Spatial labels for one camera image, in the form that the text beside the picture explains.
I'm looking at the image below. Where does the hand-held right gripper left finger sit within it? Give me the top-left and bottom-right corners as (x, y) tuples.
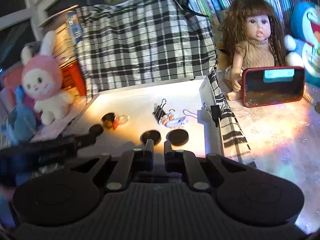
(71, 139), (154, 190)

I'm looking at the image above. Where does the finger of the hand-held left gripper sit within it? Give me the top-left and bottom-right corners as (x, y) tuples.
(74, 133), (99, 148)

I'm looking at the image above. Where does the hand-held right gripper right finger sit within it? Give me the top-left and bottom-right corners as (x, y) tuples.
(164, 141), (247, 191)

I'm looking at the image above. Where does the black round lid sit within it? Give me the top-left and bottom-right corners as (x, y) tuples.
(89, 125), (104, 136)
(140, 129), (162, 145)
(167, 129), (189, 146)

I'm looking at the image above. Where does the pink bear hair clip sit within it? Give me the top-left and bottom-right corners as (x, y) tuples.
(159, 114), (177, 125)

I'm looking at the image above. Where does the large black binder clip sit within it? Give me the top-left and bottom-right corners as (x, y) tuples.
(152, 99), (168, 117)

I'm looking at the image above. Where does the white cardboard box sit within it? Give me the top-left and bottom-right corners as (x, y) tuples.
(60, 75), (224, 160)

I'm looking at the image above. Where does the blue plush toy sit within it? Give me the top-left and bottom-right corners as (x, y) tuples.
(0, 85), (42, 147)

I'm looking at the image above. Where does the small black binder clip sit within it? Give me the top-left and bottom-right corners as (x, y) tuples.
(203, 102), (222, 127)

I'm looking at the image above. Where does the red plastic crate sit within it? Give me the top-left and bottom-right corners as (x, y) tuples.
(60, 62), (87, 97)

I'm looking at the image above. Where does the pink rabbit plush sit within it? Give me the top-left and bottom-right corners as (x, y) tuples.
(20, 31), (75, 125)

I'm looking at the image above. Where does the pink handbag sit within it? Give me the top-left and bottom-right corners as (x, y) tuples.
(2, 66), (25, 98)

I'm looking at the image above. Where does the stack of white books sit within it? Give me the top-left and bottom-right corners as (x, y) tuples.
(37, 5), (83, 65)

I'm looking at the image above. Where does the black white checked dress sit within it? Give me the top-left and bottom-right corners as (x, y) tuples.
(75, 0), (218, 100)

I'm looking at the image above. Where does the red-cased smartphone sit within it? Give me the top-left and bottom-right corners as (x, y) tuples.
(241, 66), (306, 108)

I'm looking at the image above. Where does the long-haired doll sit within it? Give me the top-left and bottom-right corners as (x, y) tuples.
(219, 0), (287, 101)

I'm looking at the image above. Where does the blue robot cat plush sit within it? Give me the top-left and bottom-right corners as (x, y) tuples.
(284, 1), (320, 88)

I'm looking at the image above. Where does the silver wire clip handle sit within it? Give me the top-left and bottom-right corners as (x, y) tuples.
(182, 109), (200, 118)

